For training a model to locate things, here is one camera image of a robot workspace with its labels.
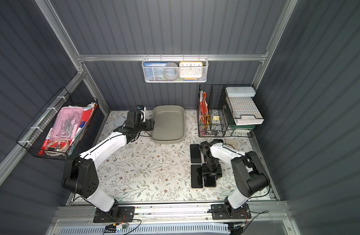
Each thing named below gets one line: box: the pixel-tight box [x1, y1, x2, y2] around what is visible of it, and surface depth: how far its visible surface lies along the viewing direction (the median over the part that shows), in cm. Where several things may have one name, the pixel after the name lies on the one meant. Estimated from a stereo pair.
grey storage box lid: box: [113, 116, 127, 128], surface depth 114 cm
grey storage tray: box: [150, 104, 186, 145], surface depth 117 cm
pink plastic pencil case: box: [49, 106, 84, 140], surface depth 73 cm
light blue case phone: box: [189, 143, 203, 165], surface depth 96 cm
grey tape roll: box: [163, 62, 180, 81], surface depth 89 cm
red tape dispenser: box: [45, 140, 72, 153], surface depth 68 cm
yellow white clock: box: [179, 61, 203, 78], surface depth 90 cm
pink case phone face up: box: [203, 175, 217, 188], surface depth 84 cm
